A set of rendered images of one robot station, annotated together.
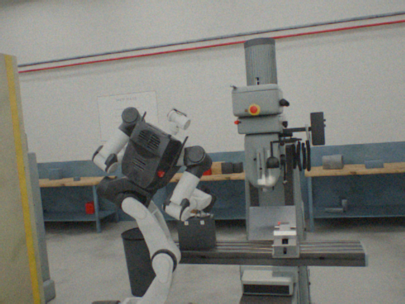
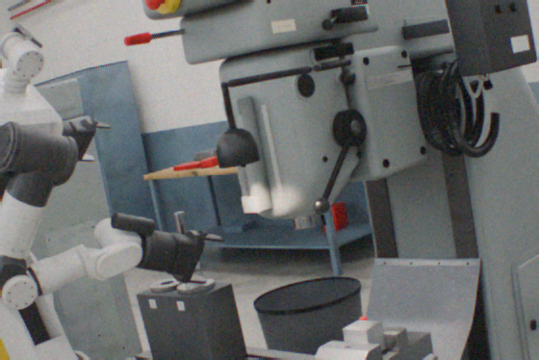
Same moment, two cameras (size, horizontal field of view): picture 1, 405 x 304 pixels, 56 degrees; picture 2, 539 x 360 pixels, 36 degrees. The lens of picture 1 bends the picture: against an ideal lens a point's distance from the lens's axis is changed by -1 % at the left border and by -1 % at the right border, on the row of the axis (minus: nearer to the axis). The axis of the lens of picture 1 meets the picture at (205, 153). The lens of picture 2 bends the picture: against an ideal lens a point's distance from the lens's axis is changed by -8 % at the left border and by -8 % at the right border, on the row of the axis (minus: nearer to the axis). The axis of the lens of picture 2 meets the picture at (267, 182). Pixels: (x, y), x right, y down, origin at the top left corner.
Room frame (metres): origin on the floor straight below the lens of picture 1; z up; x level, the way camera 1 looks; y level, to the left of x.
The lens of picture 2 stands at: (0.79, -1.21, 1.59)
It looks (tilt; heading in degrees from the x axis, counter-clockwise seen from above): 7 degrees down; 33
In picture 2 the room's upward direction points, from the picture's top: 11 degrees counter-clockwise
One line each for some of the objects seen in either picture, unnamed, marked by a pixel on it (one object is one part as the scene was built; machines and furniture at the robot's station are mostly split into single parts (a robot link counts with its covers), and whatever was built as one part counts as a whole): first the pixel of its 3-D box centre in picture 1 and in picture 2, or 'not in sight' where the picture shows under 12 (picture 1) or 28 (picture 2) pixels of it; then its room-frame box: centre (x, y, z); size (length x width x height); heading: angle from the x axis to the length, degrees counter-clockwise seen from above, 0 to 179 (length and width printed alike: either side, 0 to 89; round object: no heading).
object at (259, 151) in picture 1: (261, 165); (247, 154); (2.15, -0.31, 1.45); 0.04 x 0.04 x 0.21; 75
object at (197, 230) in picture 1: (197, 230); (190, 322); (2.37, 0.09, 1.04); 0.22 x 0.12 x 0.20; 81
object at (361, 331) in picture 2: (285, 228); (364, 338); (2.23, -0.44, 1.05); 0.06 x 0.05 x 0.06; 77
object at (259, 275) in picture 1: (269, 268); not in sight; (2.26, -0.34, 0.80); 0.50 x 0.35 x 0.12; 165
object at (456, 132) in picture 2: (297, 156); (446, 109); (2.47, -0.60, 1.45); 0.18 x 0.16 x 0.21; 165
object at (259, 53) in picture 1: (261, 66); not in sight; (2.50, -0.40, 2.05); 0.20 x 0.20 x 0.32
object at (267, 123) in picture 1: (261, 123); (281, 22); (2.30, -0.35, 1.68); 0.34 x 0.24 x 0.10; 165
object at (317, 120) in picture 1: (317, 128); (493, 17); (2.46, -0.74, 1.62); 0.20 x 0.09 x 0.21; 165
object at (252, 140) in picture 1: (262, 159); (289, 129); (2.26, -0.34, 1.47); 0.21 x 0.19 x 0.32; 75
